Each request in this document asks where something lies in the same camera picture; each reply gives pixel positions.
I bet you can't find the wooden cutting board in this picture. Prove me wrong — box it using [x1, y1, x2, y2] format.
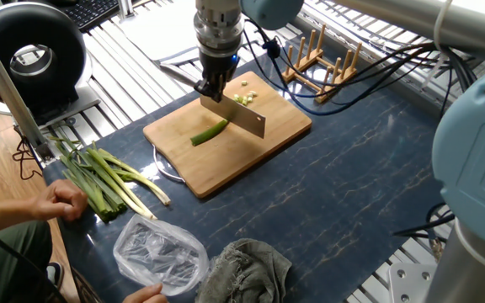
[142, 70, 313, 199]

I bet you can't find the aluminium extrusion post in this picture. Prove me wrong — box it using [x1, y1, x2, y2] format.
[0, 16, 57, 166]

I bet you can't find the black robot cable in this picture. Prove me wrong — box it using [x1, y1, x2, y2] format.
[242, 19, 479, 119]

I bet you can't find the person's left forearm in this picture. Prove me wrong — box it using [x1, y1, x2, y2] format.
[0, 196, 41, 240]

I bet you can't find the person's left hand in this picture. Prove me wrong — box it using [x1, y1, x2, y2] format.
[29, 179, 88, 223]

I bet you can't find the white blank paper sheet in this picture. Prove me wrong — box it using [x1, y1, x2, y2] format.
[118, 0, 200, 62]

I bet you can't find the black floor cable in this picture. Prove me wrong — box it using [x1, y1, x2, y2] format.
[0, 212, 69, 303]

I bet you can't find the silver metal stand post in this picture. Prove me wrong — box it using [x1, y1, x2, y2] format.
[117, 0, 136, 20]

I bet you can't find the green scallion leaves bundle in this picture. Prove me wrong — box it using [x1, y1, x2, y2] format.
[48, 135, 128, 222]

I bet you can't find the black base cable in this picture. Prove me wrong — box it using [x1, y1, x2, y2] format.
[392, 201, 456, 245]

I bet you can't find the clear plastic bag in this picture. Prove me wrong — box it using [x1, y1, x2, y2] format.
[113, 213, 211, 297]

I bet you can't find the metal wire loop handle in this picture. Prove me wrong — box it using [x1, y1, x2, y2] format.
[152, 144, 187, 184]

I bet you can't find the grey-green rag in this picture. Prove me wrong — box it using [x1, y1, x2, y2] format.
[195, 238, 293, 303]

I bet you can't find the scallion with white stem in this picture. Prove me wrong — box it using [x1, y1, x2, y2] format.
[98, 149, 172, 206]
[90, 141, 153, 218]
[85, 146, 158, 221]

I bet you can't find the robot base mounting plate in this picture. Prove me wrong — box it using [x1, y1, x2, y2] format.
[387, 263, 437, 303]

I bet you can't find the metal cable connector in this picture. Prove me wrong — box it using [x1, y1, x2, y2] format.
[429, 237, 445, 262]

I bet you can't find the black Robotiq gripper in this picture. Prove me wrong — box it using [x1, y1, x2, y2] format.
[193, 52, 241, 104]

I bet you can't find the dark shoe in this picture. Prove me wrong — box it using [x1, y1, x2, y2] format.
[46, 261, 65, 290]

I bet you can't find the wooden dish rack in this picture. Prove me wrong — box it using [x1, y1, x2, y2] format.
[280, 24, 364, 104]

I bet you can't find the person's right hand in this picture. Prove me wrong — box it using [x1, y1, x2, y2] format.
[122, 282, 168, 303]

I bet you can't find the black keyboard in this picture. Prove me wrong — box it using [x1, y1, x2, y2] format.
[59, 0, 121, 34]

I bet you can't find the single scallion stalk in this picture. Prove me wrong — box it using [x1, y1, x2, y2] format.
[190, 119, 230, 147]

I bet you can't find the dark blue marbled mat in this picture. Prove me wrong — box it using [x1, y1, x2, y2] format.
[42, 24, 456, 303]

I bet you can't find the thin dark tangled cable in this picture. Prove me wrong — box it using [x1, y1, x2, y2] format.
[12, 125, 44, 181]

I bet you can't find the steel cleaver knife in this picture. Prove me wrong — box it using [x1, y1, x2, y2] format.
[157, 61, 267, 139]

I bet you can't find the grey metal base plate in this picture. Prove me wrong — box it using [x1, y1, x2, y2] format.
[13, 82, 102, 130]

